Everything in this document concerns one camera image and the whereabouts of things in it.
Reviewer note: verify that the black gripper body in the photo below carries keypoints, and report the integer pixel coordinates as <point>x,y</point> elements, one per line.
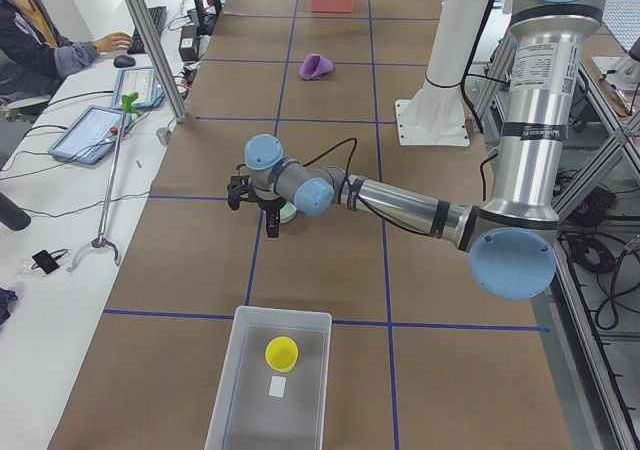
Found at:
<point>270,204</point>

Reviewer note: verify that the black computer mouse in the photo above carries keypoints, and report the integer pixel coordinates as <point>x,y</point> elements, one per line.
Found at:
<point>124,61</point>

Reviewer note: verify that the translucent white storage box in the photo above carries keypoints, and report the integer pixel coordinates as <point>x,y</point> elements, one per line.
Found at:
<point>244,416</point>

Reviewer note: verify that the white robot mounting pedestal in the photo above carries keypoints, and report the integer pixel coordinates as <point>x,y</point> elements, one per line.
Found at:
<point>435,115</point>

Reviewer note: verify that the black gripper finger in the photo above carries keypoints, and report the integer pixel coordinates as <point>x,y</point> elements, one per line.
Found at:
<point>272,223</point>

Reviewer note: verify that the mint green bowl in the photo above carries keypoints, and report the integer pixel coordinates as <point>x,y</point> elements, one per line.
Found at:
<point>287,213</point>

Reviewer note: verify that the blue teach pendant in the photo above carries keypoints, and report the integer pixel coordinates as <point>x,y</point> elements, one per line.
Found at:
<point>140,80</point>
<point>90,137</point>

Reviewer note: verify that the near blue teach pendant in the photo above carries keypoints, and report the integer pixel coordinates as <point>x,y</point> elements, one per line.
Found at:
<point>90,137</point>

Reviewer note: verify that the yellow plastic cup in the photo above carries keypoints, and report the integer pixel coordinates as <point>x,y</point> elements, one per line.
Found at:
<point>281,354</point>

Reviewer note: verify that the reacher grabber tool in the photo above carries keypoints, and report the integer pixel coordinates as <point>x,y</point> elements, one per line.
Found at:
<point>101,241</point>

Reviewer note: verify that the aluminium frame post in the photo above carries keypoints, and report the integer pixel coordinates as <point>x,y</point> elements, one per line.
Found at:
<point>152,43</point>

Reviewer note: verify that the white paper card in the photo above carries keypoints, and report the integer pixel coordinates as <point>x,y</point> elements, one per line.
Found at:
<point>277,387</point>

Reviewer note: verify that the far blue teach pendant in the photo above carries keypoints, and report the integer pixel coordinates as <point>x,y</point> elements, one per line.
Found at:
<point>140,80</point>

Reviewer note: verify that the black power adapter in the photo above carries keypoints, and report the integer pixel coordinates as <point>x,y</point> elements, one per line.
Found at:
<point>189,43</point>

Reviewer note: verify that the seated person in jacket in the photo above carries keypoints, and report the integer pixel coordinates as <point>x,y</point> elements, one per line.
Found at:
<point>36,58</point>

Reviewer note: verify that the purple crumpled cloth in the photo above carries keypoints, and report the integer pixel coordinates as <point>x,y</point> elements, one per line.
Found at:
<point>315,66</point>

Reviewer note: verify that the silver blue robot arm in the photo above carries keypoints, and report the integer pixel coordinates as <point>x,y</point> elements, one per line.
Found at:
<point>510,237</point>

